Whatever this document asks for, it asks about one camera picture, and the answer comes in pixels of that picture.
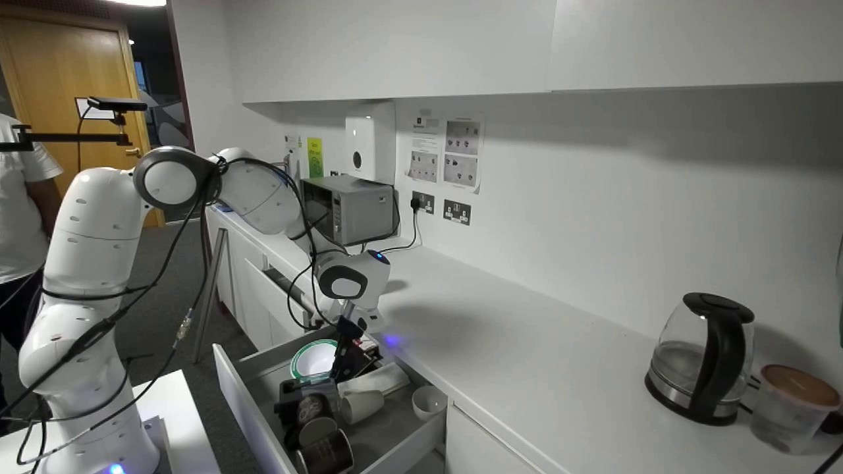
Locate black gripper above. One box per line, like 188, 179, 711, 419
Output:
329, 313, 376, 375

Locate white paper pouch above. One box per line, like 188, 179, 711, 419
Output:
347, 360, 413, 397

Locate green rimmed white plate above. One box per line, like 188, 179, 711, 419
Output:
286, 337, 343, 388

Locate plain white mug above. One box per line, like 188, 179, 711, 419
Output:
335, 385, 389, 427

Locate small white mug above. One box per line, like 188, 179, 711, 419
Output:
408, 381, 447, 421

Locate black mug with script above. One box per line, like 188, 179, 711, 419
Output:
297, 417, 356, 474

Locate silver microwave oven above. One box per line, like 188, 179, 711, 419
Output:
297, 175, 401, 247

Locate white kitchen counter unit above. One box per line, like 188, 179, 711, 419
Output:
201, 196, 843, 474

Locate white robot stand table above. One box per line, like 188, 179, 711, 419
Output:
0, 365, 222, 474

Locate yellow green notice sheet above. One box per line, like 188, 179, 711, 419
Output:
302, 135, 326, 182

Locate tall white instruction notice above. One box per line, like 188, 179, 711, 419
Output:
405, 109, 442, 184

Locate white paper towel dispenser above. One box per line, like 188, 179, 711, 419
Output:
343, 117, 379, 182

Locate small picture notice sheet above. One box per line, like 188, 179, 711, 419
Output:
442, 119, 483, 157
439, 152, 483, 189

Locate glass electric kettle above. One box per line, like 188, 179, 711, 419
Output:
643, 289, 759, 430

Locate wooden door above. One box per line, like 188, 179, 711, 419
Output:
0, 9, 161, 235

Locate white tub brown lid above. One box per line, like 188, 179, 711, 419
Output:
749, 360, 843, 458

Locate black microwave power cable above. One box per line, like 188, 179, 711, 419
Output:
372, 201, 426, 260

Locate double wall socket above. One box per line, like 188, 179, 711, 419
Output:
408, 189, 437, 218
439, 197, 473, 230

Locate black camera on mount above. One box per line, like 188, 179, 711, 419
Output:
77, 92, 149, 121

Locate black camera stand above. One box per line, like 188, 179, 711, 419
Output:
0, 121, 134, 152

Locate white wall cabinets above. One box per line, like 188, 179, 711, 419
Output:
169, 0, 843, 105

